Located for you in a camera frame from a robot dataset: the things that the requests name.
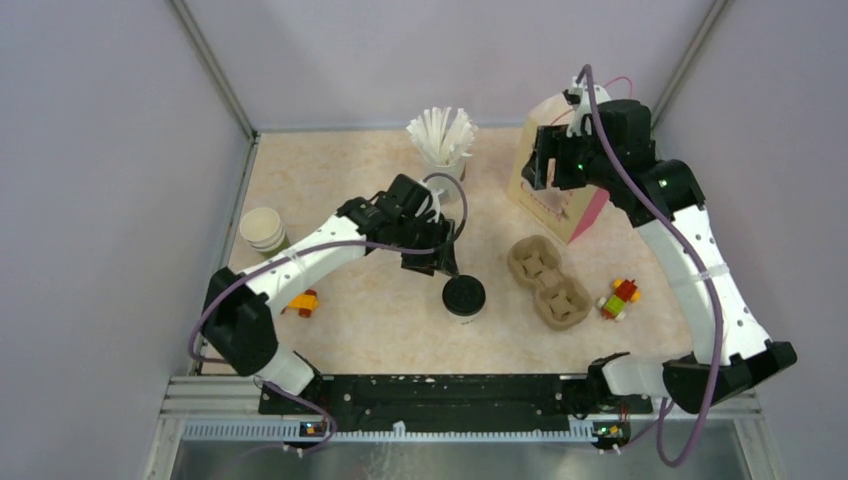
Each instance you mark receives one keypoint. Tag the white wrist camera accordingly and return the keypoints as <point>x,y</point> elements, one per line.
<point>431,210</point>
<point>578,97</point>

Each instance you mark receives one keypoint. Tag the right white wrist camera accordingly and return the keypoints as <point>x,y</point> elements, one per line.
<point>578,97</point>

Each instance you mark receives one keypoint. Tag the orange toy car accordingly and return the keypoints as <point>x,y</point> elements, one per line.
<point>304,304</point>

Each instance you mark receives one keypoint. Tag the black cup lid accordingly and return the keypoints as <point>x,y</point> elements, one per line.
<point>463,292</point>

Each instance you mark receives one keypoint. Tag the bundle of white straws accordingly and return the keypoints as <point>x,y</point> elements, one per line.
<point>443,136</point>

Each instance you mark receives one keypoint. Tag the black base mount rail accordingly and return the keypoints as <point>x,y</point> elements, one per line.
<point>474,403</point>

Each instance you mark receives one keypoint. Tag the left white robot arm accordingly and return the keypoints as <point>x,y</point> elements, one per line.
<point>240,308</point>

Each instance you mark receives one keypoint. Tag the white cup holding straws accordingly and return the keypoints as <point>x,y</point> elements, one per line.
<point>436,179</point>

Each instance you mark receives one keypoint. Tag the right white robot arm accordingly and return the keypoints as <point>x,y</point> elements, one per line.
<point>664,203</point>

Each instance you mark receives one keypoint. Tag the green red toy block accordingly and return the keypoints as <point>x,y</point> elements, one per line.
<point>624,292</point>

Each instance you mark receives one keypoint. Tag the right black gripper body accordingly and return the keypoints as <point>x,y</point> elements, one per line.
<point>576,161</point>

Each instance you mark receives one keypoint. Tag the stack of paper cups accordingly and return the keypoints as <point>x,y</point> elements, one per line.
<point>264,232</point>

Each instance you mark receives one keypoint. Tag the brown pulp cup carrier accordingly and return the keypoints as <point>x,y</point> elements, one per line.
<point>560,300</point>

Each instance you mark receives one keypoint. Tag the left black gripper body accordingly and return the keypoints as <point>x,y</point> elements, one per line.
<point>417,233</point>

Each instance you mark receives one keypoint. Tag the white paper cup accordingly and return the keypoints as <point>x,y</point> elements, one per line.
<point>465,317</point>

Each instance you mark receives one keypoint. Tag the cream pink paper bag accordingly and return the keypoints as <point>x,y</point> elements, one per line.
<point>565,214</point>

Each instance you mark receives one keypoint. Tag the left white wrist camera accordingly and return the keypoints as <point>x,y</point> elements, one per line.
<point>431,210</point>

